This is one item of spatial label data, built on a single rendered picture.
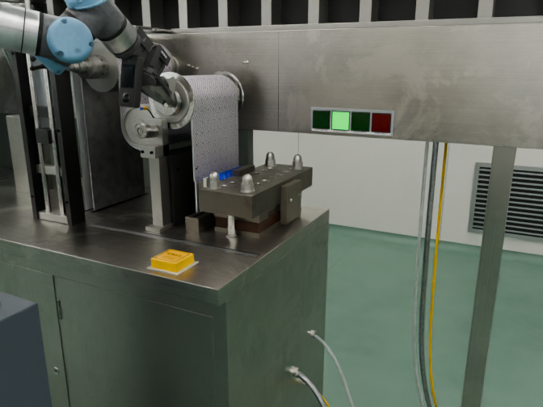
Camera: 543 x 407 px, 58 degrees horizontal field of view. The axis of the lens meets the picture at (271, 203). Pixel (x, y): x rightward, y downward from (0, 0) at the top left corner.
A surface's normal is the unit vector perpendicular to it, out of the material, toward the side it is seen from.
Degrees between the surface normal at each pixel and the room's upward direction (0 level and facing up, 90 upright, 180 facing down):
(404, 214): 90
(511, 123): 90
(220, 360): 90
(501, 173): 90
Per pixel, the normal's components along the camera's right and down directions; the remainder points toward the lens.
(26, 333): 0.88, 0.13
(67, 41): 0.46, 0.25
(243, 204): -0.45, 0.24
